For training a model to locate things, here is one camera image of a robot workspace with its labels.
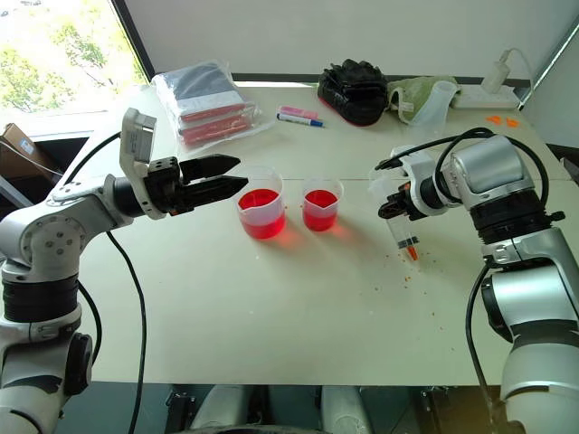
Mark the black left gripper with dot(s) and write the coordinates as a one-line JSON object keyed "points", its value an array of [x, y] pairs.
{"points": [[165, 190]]}

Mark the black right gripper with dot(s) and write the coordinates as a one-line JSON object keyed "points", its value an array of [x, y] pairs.
{"points": [[407, 201]]}

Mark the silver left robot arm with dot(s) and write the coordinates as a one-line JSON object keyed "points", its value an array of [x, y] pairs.
{"points": [[45, 235]]}

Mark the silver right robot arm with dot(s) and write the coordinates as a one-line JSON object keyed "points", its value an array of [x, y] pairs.
{"points": [[493, 163]]}

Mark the large beaker red liquid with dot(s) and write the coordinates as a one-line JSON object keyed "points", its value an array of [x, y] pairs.
{"points": [[262, 212]]}

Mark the small beaker red liquid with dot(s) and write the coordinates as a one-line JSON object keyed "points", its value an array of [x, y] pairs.
{"points": [[320, 212]]}

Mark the clear bag of folded packs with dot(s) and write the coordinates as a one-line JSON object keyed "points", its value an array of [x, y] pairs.
{"points": [[205, 97]]}

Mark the blue capped marker pen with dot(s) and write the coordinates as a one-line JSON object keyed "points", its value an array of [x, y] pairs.
{"points": [[298, 119]]}

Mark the pink marker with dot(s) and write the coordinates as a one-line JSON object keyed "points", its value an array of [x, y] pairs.
{"points": [[296, 111]]}

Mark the empty clear plastic beaker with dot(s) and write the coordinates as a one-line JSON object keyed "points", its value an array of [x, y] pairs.
{"points": [[436, 110]]}

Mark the green cloth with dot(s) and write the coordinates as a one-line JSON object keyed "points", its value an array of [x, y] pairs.
{"points": [[409, 95]]}

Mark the black fabric bundle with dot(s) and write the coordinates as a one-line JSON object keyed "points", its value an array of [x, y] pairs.
{"points": [[353, 92]]}

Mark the small orange plastic piece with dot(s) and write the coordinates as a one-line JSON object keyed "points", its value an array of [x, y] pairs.
{"points": [[494, 120], [512, 122]]}

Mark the white power strip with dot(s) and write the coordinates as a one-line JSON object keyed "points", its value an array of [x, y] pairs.
{"points": [[486, 98]]}

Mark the white plug adapter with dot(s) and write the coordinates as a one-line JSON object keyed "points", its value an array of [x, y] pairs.
{"points": [[494, 74]]}

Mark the brown cardboard box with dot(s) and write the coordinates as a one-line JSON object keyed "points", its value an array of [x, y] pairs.
{"points": [[22, 151]]}

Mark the grey rounded shape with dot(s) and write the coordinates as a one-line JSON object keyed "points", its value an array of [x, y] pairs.
{"points": [[221, 409], [346, 409]]}

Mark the silver metal rod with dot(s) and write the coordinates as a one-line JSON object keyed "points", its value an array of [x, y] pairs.
{"points": [[549, 68]]}

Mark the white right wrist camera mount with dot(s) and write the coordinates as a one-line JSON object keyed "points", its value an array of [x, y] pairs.
{"points": [[418, 163]]}

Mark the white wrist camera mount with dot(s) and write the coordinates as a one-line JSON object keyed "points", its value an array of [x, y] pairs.
{"points": [[418, 163], [135, 140]]}

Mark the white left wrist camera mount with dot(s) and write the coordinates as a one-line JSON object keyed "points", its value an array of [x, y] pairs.
{"points": [[135, 140]]}

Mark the black window frame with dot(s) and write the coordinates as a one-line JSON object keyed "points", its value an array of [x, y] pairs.
{"points": [[135, 40]]}

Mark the white metal frame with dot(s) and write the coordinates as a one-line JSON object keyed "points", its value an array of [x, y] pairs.
{"points": [[9, 190]]}

